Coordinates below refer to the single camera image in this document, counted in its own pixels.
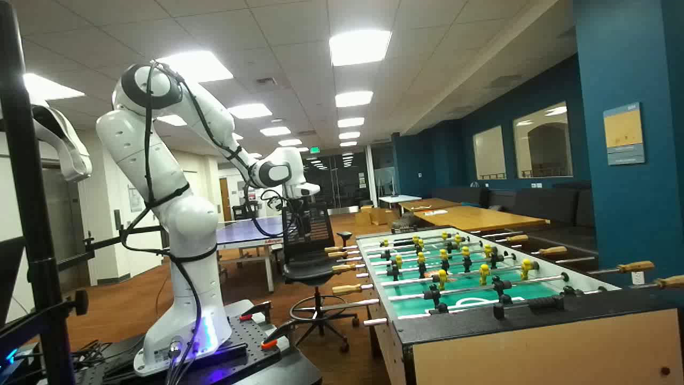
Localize large wooden table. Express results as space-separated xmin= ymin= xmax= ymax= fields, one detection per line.
xmin=413 ymin=204 xmax=552 ymax=236

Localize white paper wall sign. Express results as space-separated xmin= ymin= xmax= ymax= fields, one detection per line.
xmin=127 ymin=186 xmax=146 ymax=215

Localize white standing banner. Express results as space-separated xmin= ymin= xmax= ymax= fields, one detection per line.
xmin=365 ymin=145 xmax=380 ymax=210

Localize blue ping pong table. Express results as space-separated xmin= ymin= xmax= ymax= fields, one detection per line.
xmin=214 ymin=217 xmax=287 ymax=293

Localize foosball table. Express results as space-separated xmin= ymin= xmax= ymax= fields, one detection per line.
xmin=355 ymin=226 xmax=684 ymax=385

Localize large wall window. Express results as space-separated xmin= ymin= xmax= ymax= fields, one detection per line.
xmin=510 ymin=101 xmax=575 ymax=182

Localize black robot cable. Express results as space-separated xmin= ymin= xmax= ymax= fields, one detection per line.
xmin=120 ymin=59 xmax=287 ymax=385

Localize red handled toggle clamp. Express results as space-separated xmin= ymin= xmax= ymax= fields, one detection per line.
xmin=239 ymin=301 xmax=274 ymax=326
xmin=258 ymin=333 xmax=293 ymax=355

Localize brown door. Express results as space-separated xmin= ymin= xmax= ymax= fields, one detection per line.
xmin=218 ymin=178 xmax=234 ymax=223

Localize black tripod pole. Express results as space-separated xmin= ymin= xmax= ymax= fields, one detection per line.
xmin=0 ymin=0 xmax=92 ymax=385

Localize small wooden table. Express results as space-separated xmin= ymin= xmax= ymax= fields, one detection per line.
xmin=398 ymin=197 xmax=462 ymax=215

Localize foosball rod five yellow players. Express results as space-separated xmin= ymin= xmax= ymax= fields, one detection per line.
xmin=328 ymin=241 xmax=530 ymax=273

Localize yellow blue wall poster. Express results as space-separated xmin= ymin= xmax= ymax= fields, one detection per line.
xmin=603 ymin=101 xmax=648 ymax=166

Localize small wall window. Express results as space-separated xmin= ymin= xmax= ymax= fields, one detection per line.
xmin=472 ymin=124 xmax=508 ymax=182

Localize white curved object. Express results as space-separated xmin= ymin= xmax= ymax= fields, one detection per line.
xmin=30 ymin=98 xmax=93 ymax=185

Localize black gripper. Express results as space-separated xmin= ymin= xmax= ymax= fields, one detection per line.
xmin=287 ymin=194 xmax=316 ymax=246

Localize black office chair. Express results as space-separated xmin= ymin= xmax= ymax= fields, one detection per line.
xmin=279 ymin=202 xmax=364 ymax=355

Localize black booth seat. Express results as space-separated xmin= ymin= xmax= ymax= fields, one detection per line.
xmin=489 ymin=186 xmax=596 ymax=232

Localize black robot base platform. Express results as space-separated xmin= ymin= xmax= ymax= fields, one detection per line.
xmin=71 ymin=297 xmax=325 ymax=385

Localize foosball rod three yellow players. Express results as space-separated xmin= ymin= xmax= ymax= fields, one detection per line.
xmin=328 ymin=257 xmax=595 ymax=296

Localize white table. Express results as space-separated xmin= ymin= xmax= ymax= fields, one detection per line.
xmin=377 ymin=193 xmax=423 ymax=208

